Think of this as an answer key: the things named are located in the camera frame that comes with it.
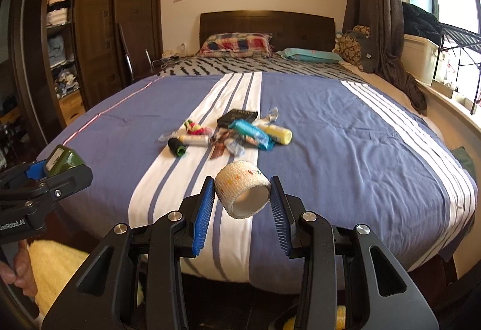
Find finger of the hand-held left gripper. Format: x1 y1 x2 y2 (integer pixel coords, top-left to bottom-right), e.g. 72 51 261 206
0 164 94 208
0 161 49 190

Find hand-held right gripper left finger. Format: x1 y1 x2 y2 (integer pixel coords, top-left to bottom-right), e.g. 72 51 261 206
41 176 216 330

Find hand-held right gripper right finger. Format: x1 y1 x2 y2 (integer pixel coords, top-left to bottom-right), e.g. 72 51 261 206
268 175 440 330

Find small green box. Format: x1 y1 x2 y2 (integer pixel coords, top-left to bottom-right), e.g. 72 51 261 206
44 145 91 177

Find white tape roll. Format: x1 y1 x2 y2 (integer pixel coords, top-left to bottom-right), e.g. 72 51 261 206
214 162 272 219

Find brown patterned tie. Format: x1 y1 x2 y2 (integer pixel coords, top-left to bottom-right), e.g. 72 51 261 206
210 129 235 161

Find colourful fluffy scrunchie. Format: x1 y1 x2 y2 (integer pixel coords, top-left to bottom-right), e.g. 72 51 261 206
183 120 213 137

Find person's left hand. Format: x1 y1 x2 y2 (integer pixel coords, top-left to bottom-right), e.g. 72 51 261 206
0 240 39 301

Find yellow fluffy rug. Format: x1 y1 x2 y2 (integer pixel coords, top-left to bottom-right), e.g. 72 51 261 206
28 240 145 317

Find clear blue wrapper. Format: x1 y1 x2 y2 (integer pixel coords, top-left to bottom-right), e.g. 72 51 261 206
225 138 247 157

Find white tube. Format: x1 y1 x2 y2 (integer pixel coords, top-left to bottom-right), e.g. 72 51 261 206
176 134 210 147

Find yellow tube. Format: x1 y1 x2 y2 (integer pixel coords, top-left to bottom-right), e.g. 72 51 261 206
259 123 293 146

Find blue white striped blanket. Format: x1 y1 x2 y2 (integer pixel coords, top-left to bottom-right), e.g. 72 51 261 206
35 72 478 295

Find blue snack wrapper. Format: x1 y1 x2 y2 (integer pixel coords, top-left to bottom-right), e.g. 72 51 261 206
228 120 275 151

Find clear plastic wrapper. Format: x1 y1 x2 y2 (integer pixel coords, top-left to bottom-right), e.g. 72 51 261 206
253 107 280 128

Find flat black box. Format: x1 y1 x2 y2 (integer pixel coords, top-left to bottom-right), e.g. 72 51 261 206
217 109 259 128

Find folded black chair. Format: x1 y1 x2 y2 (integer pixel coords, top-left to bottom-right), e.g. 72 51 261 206
118 23 153 83

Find dark wooden wardrobe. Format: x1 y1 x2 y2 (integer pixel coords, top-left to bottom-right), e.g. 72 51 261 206
9 0 164 128

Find black white patterned sheet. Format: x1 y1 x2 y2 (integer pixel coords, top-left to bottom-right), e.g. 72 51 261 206
152 52 367 84

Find teal pillow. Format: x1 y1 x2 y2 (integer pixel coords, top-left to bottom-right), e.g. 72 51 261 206
280 47 344 65

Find beige bed sheet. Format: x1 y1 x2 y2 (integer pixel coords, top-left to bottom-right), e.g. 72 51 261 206
340 63 448 145

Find plaid pillow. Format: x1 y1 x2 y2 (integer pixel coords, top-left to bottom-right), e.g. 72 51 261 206
198 32 273 59

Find brown patterned cushion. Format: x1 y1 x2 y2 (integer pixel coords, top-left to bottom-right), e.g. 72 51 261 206
332 26 371 71

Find grey cushion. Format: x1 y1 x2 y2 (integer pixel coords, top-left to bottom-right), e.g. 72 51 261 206
360 36 384 74

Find green cloth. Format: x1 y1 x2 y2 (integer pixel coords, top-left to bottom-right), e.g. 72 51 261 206
451 147 478 180

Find dark wooden headboard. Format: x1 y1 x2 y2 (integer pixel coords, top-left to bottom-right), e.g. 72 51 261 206
199 11 336 54

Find white storage box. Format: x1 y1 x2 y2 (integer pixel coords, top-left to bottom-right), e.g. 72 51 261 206
402 33 440 86

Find dark jacket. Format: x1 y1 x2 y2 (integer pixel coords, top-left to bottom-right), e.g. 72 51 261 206
402 1 444 43

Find black metal rack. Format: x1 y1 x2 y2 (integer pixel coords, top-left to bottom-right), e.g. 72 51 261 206
432 22 481 116

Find tangled cables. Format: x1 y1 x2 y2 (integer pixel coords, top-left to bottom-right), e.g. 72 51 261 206
152 48 188 70

